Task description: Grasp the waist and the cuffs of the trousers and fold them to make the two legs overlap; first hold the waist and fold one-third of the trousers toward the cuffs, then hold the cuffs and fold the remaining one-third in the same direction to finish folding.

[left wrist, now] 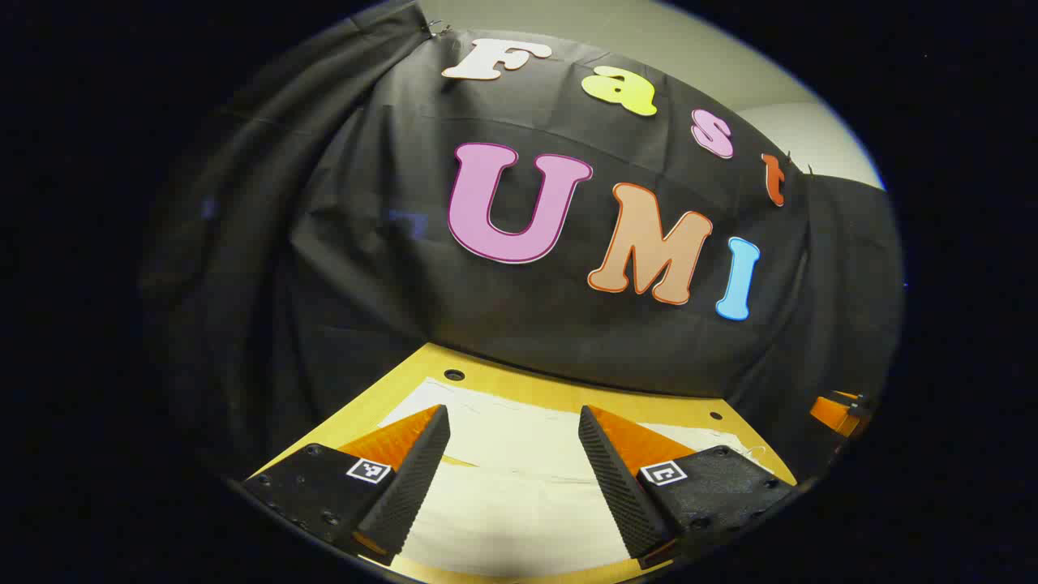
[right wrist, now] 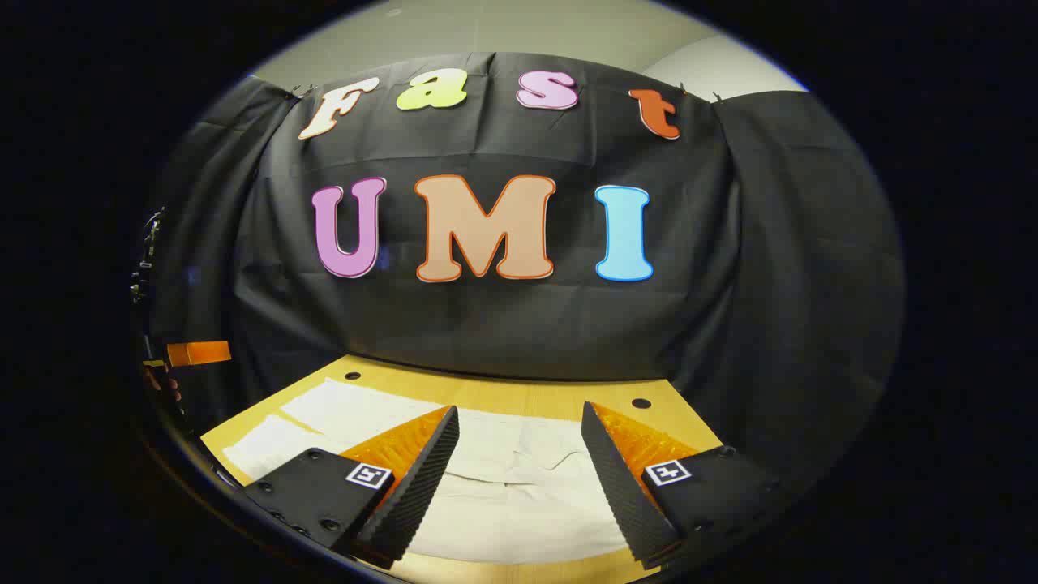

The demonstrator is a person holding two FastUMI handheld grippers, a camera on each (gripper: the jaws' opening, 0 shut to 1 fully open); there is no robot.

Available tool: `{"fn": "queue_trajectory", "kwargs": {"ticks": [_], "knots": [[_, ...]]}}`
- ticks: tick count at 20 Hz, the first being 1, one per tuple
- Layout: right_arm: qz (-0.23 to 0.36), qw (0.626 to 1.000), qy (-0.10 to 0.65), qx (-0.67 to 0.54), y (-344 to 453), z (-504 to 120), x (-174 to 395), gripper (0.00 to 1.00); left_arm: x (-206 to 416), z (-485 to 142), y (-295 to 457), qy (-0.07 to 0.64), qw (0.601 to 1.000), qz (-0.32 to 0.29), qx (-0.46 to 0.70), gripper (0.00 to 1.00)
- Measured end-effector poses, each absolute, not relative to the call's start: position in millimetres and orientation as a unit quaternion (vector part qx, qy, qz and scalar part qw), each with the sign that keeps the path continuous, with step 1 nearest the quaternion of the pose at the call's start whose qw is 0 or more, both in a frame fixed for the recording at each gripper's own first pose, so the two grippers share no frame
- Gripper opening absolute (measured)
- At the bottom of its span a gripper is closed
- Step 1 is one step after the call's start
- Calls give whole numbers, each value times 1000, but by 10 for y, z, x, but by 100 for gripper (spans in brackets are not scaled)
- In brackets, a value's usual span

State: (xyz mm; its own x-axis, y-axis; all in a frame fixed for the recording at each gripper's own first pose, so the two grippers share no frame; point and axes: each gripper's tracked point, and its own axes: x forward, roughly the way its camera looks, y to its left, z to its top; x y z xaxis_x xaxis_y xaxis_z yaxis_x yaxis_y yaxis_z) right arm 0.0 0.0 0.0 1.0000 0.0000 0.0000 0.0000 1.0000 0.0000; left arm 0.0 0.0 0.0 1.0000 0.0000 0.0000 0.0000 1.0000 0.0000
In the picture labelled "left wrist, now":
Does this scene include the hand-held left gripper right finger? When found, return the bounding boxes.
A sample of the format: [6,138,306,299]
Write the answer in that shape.
[577,404,801,570]

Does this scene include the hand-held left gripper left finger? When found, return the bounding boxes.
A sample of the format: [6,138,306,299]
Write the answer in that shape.
[243,404,452,566]

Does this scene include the black backdrop cloth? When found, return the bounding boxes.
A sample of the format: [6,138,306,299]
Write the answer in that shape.
[138,0,905,487]

